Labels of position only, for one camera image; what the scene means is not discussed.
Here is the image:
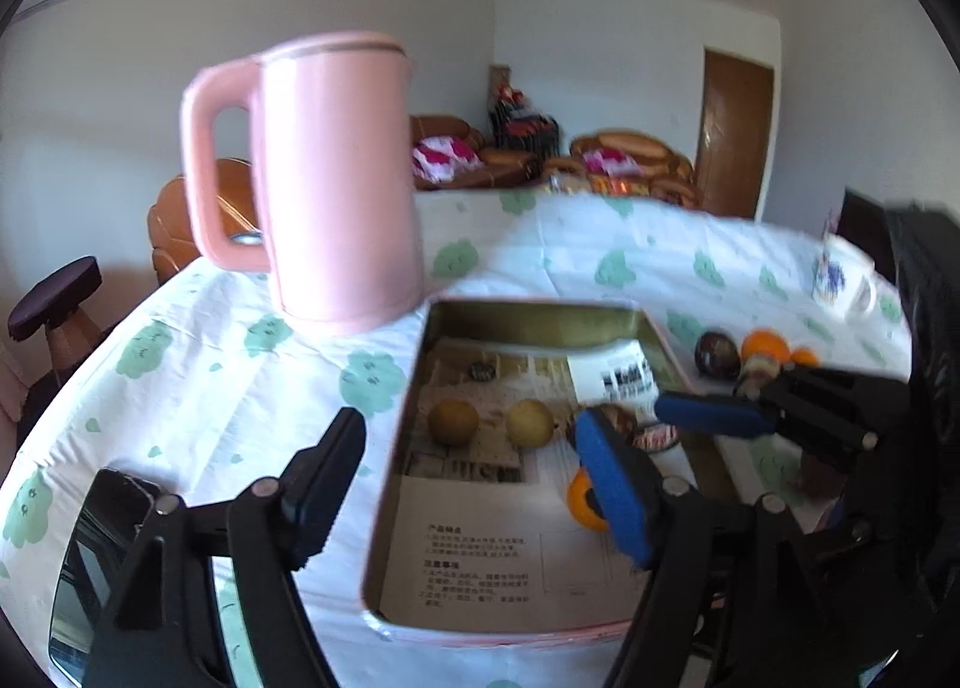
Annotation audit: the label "black smartphone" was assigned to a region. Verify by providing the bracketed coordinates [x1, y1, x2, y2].
[49, 467, 162, 685]

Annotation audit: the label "dark round stool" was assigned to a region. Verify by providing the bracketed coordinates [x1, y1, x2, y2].
[7, 255, 102, 389]

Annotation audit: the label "brownish yellow round fruit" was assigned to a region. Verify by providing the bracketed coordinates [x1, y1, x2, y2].
[427, 399, 481, 447]

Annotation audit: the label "brown wooden door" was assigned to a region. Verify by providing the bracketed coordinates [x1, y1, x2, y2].
[694, 47, 775, 220]

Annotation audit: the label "black television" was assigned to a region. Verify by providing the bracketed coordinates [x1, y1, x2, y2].
[838, 187, 901, 269]

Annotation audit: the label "brown white round snack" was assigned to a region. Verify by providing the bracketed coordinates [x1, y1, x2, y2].
[735, 356, 781, 396]

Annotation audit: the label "brown leather armchair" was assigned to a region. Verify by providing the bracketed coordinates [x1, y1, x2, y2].
[544, 129, 695, 209]

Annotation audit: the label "brown leather sofa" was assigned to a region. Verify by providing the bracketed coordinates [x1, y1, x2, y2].
[411, 114, 545, 190]

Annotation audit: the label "small brown labelled jar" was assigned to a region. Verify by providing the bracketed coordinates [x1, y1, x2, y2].
[596, 403, 642, 445]

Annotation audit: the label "white cloud print tablecloth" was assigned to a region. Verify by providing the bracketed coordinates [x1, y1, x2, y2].
[0, 189, 916, 688]

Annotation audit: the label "rectangular metal tin box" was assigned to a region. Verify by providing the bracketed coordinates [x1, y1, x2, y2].
[360, 296, 725, 648]

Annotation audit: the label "large orange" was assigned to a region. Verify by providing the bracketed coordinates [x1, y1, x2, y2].
[741, 329, 792, 366]

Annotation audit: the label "white printed mug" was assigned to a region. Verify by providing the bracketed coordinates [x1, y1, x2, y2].
[812, 234, 878, 322]

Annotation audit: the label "dark purple passion fruit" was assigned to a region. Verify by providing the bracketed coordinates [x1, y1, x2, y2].
[694, 329, 743, 380]

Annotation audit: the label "pink electric kettle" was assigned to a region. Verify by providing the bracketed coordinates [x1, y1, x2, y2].
[180, 32, 422, 337]

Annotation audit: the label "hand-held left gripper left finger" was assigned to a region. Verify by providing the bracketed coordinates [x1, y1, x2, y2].
[82, 407, 368, 688]

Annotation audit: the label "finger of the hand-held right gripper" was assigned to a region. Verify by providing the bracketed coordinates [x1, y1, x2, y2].
[656, 364, 912, 479]

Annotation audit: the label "printed paper sheet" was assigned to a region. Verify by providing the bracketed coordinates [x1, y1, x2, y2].
[379, 339, 680, 633]

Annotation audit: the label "wooden coffee table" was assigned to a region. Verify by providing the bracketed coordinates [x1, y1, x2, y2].
[546, 172, 668, 198]

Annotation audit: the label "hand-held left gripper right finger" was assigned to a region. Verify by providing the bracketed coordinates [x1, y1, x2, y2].
[574, 407, 848, 688]

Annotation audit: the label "brown leather chair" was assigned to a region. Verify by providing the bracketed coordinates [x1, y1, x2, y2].
[148, 159, 263, 284]

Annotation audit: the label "pink floral pillow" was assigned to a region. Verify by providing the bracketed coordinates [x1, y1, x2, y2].
[585, 149, 638, 175]
[412, 140, 451, 181]
[442, 137, 485, 168]

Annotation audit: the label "stacked dark chairs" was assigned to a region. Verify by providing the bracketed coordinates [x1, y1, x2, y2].
[489, 64, 560, 153]

